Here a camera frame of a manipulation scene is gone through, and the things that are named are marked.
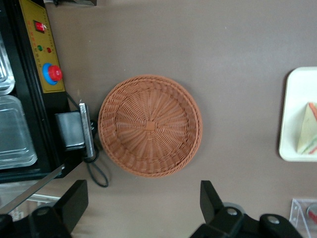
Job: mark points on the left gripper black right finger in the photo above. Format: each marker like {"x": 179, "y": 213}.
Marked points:
{"x": 210, "y": 205}

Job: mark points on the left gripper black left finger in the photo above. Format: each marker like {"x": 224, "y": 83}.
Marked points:
{"x": 76, "y": 200}

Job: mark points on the triangular sandwich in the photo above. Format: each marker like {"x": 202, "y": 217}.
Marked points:
{"x": 308, "y": 131}

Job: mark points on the round brown wicker basket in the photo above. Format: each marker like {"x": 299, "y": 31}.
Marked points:
{"x": 148, "y": 124}

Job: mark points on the black tray sealing machine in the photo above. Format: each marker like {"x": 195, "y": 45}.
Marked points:
{"x": 27, "y": 99}

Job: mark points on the cream plastic serving tray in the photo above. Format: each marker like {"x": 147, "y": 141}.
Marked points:
{"x": 294, "y": 111}

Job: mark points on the grey metal side block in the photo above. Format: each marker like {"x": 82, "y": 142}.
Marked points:
{"x": 71, "y": 131}

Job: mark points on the clear acrylic bottle rack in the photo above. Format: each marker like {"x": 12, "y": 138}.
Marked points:
{"x": 297, "y": 215}

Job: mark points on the clear plastic food container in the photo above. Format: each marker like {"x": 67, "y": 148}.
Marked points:
{"x": 5, "y": 69}
{"x": 15, "y": 134}

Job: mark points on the yellow control panel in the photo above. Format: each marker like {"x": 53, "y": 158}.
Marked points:
{"x": 53, "y": 86}

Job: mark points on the red emergency stop button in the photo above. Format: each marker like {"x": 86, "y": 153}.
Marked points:
{"x": 54, "y": 73}

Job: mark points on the red rocker switch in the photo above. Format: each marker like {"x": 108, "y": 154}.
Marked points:
{"x": 40, "y": 26}

